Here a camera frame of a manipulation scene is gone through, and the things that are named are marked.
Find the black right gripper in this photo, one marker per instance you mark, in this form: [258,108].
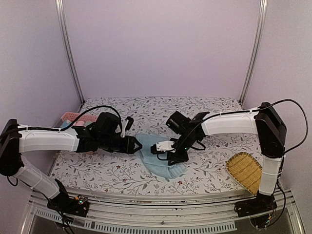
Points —
[177,158]

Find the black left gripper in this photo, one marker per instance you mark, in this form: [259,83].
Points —
[129,146]

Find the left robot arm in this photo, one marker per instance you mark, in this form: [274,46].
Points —
[16,140]

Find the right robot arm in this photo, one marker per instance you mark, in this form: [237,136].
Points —
[244,147]

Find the rolled pink towel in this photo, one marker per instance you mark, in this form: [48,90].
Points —
[80,123]

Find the woven bamboo tray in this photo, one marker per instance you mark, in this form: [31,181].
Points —
[246,171]

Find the pink plastic basket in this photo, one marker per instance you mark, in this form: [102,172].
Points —
[78,119]

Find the rolled blue patterned towel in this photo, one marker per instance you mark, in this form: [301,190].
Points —
[64,124]

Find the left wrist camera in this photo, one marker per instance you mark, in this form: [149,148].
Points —
[126,125]

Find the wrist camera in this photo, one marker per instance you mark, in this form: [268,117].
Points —
[126,125]
[162,147]

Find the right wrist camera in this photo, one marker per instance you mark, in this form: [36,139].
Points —
[162,147]

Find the aluminium front frame rail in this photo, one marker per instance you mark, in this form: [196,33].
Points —
[214,213]

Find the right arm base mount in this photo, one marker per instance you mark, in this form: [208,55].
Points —
[260,204]

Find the right aluminium post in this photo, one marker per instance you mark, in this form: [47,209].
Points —
[255,49]

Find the aluminium post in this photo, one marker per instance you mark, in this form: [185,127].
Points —
[68,51]
[255,49]

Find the left aluminium post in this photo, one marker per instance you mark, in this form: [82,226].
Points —
[68,51]

